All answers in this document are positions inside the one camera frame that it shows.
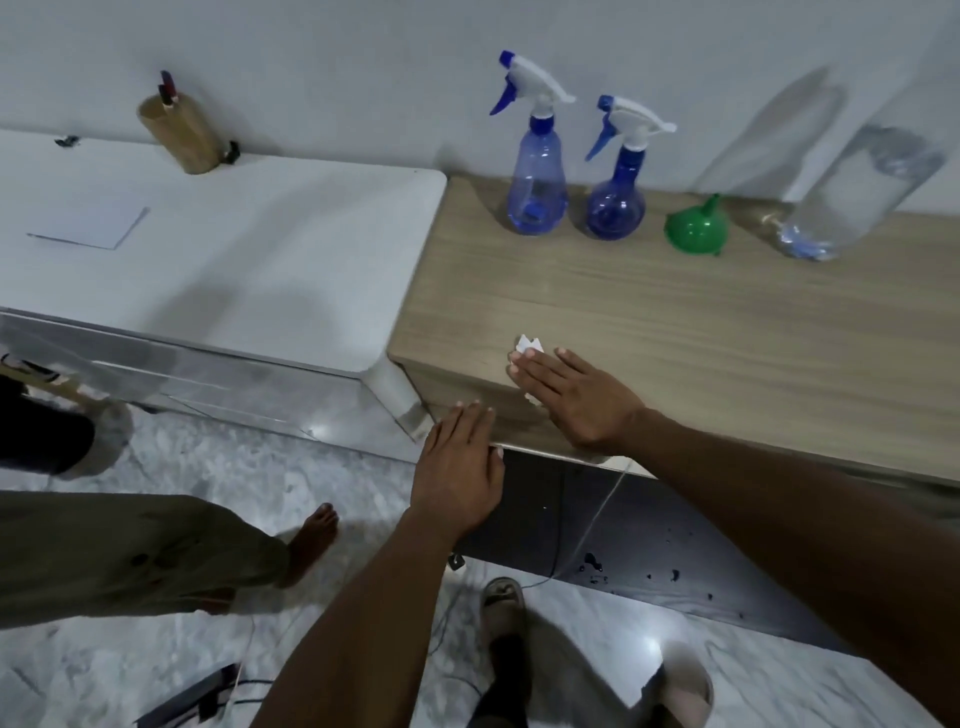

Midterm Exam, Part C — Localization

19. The tall blue spray bottle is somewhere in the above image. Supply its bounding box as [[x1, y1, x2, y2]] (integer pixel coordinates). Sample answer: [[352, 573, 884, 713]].
[[489, 50, 578, 237]]

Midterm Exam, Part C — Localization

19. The person's right hand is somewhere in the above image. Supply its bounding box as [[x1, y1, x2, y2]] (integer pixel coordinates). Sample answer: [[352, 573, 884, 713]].
[[507, 347, 647, 456]]

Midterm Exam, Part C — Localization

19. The clear plastic water bottle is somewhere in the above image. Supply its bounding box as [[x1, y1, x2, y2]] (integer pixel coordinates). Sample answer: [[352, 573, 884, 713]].
[[774, 3, 960, 263]]

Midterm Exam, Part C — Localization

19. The round blue spray bottle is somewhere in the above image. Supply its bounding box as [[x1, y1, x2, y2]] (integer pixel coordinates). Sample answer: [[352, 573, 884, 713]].
[[584, 94, 678, 242]]

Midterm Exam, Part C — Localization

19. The wooden cabinet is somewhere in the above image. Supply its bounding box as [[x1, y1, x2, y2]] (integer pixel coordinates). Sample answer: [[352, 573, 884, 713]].
[[387, 175, 960, 661]]

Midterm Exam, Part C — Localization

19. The green funnel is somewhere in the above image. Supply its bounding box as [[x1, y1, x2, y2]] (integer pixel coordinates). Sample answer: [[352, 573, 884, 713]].
[[663, 193, 731, 258]]

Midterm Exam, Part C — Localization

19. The beige sandal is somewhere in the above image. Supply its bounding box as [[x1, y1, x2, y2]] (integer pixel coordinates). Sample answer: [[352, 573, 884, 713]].
[[478, 576, 528, 650], [643, 651, 715, 728]]

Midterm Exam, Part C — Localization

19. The thin white cable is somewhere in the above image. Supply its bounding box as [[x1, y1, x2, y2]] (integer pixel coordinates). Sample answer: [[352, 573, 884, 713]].
[[517, 459, 637, 591]]

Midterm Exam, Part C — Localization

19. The person's black trouser leg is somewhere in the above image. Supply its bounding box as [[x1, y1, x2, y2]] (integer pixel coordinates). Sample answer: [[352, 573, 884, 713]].
[[466, 633, 535, 728]]

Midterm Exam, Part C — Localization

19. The person's left forearm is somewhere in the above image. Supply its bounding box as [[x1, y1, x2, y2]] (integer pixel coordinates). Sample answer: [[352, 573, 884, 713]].
[[251, 508, 455, 728]]

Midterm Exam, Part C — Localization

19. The white cabinet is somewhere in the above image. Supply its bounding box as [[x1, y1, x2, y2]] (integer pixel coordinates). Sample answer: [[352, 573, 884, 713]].
[[0, 128, 450, 465]]

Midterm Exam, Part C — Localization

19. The white tissue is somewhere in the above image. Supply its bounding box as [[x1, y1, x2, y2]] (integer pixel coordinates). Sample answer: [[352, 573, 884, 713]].
[[513, 334, 546, 407]]

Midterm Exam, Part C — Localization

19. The person's left hand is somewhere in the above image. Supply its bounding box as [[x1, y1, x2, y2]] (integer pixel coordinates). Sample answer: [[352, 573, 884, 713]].
[[408, 401, 506, 543]]

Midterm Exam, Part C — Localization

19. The white paper sheet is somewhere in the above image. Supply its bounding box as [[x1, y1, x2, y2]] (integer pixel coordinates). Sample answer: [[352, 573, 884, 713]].
[[27, 201, 150, 251]]

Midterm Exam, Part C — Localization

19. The wooden pen holder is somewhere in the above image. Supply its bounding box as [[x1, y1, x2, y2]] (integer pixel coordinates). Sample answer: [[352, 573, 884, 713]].
[[136, 93, 227, 176]]

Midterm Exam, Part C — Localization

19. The person's right forearm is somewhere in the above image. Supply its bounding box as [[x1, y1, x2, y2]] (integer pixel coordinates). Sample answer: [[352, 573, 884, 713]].
[[621, 408, 960, 728]]

